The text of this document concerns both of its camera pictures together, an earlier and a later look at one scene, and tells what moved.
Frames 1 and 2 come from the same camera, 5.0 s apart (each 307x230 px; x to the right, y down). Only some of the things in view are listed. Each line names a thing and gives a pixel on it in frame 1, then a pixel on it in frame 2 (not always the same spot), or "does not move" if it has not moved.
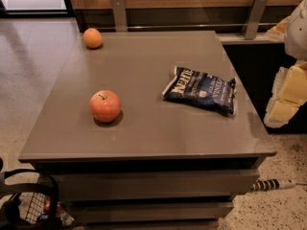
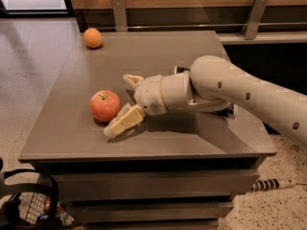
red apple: [106, 105] does not move
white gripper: [297, 35] → [148, 95]
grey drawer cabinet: [156, 166] does not move
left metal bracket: [120, 14] does not move
